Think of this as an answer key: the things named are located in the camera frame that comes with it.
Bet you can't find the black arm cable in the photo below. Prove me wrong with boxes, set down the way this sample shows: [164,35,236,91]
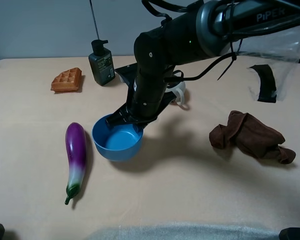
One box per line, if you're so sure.
[141,0,300,83]

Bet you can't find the dark green pump bottle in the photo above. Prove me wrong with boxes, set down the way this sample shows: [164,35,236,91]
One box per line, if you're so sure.
[88,39,115,86]

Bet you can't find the orange toy waffle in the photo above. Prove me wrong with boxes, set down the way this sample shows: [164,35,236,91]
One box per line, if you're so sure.
[50,67,82,93]

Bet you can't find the cream ceramic teapot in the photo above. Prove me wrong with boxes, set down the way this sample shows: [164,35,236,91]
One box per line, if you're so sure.
[165,81,186,106]

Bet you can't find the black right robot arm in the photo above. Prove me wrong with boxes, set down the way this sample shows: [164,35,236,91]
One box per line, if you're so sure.
[105,0,300,130]

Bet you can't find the brown crumpled cloth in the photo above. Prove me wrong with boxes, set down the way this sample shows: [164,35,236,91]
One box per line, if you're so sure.
[209,110,296,165]

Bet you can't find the blue plastic bowl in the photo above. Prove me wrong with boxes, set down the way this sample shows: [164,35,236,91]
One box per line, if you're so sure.
[91,116,144,162]

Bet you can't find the purple toy eggplant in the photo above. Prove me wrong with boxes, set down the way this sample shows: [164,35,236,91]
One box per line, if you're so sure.
[64,122,87,205]

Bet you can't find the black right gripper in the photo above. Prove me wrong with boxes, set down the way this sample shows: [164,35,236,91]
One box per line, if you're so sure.
[105,63,176,133]

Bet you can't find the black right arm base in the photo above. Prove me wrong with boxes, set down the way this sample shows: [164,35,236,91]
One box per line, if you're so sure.
[279,227,300,240]

